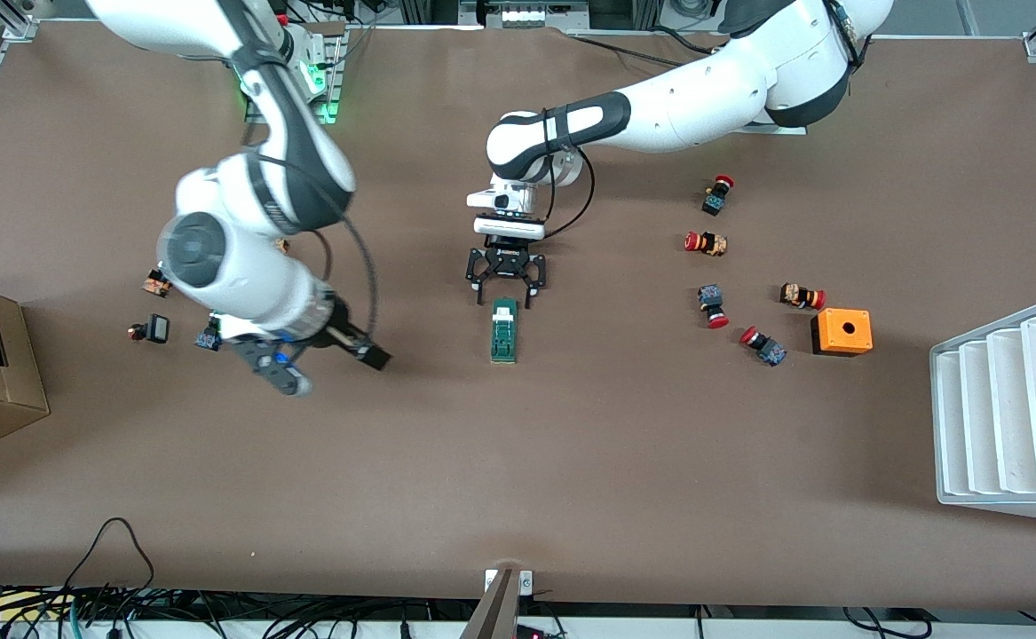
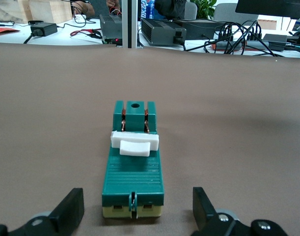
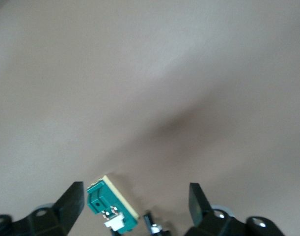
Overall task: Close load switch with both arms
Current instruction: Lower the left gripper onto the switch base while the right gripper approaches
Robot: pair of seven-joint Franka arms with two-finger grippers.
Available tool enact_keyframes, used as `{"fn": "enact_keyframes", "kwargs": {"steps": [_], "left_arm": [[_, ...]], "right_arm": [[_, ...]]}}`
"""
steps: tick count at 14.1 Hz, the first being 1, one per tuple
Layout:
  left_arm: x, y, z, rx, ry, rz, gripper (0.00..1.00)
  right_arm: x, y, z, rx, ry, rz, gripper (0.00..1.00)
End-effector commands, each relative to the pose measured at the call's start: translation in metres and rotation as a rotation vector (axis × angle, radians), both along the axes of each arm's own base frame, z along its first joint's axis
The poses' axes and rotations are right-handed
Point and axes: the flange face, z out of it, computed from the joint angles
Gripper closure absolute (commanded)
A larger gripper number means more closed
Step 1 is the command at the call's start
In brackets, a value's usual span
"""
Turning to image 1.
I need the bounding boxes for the brown cardboard box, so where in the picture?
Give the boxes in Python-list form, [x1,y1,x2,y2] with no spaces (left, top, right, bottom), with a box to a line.
[0,275,51,462]

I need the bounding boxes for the black base power cable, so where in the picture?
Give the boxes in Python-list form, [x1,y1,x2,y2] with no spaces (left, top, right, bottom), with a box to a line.
[571,31,716,70]

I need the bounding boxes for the red mushroom button blue block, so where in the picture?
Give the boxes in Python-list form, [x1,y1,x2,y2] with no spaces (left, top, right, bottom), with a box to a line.
[697,284,731,330]
[739,325,788,367]
[701,174,736,217]

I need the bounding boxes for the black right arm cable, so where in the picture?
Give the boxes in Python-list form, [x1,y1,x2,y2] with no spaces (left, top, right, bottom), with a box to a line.
[251,151,378,347]

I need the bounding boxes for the thin black cable loop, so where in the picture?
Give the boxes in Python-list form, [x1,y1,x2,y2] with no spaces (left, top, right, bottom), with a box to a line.
[56,517,156,591]

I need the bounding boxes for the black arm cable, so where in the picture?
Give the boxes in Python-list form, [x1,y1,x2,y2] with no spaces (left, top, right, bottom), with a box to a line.
[251,151,378,347]
[540,106,597,239]

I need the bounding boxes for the tangled black floor cables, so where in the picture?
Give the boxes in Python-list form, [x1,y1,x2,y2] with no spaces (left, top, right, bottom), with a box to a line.
[0,581,483,639]

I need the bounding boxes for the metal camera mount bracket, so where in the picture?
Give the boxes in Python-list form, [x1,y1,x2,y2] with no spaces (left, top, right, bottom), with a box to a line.
[460,568,536,639]

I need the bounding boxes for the grey device with white lights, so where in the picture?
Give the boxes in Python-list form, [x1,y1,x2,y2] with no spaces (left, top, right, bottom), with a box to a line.
[460,0,589,29]

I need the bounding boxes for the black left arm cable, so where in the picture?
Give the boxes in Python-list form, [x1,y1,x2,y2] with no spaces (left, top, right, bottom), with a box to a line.
[540,106,597,239]

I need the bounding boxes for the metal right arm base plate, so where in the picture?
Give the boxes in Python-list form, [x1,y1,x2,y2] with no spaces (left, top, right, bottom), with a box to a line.
[303,27,345,125]

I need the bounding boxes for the white slotted rack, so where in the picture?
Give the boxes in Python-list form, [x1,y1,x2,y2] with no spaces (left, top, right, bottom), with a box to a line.
[929,296,1036,526]

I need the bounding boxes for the green terminal block rail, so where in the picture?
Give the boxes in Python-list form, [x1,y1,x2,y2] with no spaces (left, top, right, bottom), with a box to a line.
[490,298,520,365]

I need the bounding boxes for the orange button enclosure box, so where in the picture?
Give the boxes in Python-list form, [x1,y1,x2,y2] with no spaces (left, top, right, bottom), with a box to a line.
[811,307,874,358]

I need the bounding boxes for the brown table mat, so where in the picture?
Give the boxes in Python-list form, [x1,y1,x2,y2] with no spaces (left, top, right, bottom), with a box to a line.
[0,20,1036,613]

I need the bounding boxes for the rectangular white illuminated button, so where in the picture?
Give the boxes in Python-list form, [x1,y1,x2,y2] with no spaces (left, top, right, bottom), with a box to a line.
[127,314,170,345]

